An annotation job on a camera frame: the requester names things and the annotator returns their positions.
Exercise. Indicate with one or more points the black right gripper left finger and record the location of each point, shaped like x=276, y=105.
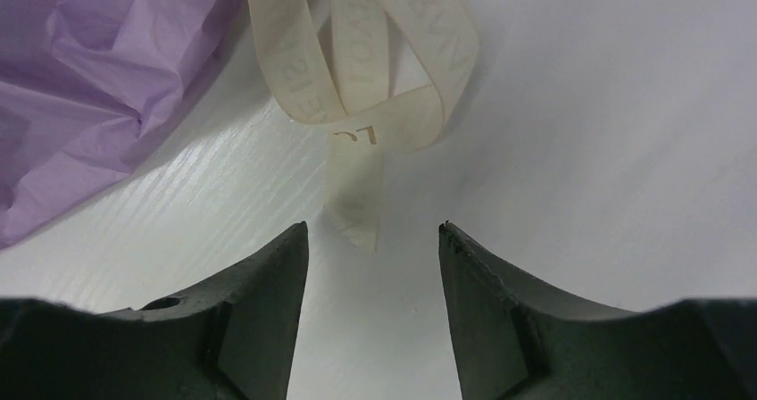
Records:
x=230, y=336

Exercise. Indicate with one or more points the cream printed ribbon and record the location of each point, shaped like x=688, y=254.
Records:
x=398, y=69

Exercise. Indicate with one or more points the purple paper flower bouquet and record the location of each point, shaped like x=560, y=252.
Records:
x=90, y=89

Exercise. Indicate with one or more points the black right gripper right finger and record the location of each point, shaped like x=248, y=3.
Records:
x=515, y=336

